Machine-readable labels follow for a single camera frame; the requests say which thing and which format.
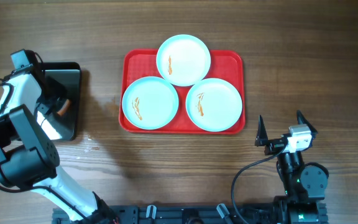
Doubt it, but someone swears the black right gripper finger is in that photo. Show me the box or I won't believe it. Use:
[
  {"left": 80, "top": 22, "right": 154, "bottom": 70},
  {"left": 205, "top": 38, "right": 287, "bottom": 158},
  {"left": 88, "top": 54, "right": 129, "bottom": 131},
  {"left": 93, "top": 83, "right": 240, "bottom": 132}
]
[
  {"left": 255, "top": 115, "right": 269, "bottom": 146},
  {"left": 296, "top": 110, "right": 318, "bottom": 135}
]

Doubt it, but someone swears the orange green scrubbing sponge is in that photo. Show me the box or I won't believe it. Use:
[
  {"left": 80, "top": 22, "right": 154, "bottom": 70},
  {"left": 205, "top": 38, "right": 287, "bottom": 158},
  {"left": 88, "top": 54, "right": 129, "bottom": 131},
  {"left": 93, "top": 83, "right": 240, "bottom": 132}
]
[{"left": 57, "top": 99, "right": 71, "bottom": 116}]

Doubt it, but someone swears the white plate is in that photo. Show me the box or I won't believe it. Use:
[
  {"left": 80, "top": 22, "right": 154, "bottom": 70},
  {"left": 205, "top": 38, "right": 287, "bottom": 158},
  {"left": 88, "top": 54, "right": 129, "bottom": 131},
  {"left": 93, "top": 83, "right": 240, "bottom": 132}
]
[
  {"left": 185, "top": 78, "right": 243, "bottom": 132},
  {"left": 121, "top": 76, "right": 179, "bottom": 130},
  {"left": 155, "top": 34, "right": 211, "bottom": 86}
]

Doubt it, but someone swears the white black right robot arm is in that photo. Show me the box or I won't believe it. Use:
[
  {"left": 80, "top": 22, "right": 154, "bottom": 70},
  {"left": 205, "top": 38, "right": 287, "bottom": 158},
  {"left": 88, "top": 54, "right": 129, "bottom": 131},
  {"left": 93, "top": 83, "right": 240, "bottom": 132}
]
[{"left": 255, "top": 111, "right": 329, "bottom": 224}]

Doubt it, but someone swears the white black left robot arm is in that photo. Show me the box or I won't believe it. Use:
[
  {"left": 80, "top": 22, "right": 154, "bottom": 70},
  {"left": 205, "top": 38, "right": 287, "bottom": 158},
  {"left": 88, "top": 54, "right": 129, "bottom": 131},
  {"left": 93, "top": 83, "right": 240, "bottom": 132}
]
[{"left": 0, "top": 49, "right": 119, "bottom": 223}]

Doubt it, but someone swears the black rectangular water tray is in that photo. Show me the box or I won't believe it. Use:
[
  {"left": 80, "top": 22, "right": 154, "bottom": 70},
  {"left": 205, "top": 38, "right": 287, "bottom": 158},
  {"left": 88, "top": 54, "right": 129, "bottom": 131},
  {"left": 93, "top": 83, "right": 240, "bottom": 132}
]
[{"left": 36, "top": 62, "right": 82, "bottom": 141}]

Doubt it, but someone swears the red plastic serving tray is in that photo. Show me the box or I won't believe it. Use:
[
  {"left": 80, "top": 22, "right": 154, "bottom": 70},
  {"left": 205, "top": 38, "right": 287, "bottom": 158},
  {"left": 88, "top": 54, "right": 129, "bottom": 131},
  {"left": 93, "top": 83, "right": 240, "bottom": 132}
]
[{"left": 118, "top": 49, "right": 245, "bottom": 134}]

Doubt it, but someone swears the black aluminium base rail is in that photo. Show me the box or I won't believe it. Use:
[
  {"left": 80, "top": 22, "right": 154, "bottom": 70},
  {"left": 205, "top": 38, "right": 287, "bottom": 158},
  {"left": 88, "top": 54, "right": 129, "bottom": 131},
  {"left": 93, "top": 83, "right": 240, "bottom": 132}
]
[{"left": 52, "top": 202, "right": 328, "bottom": 224}]

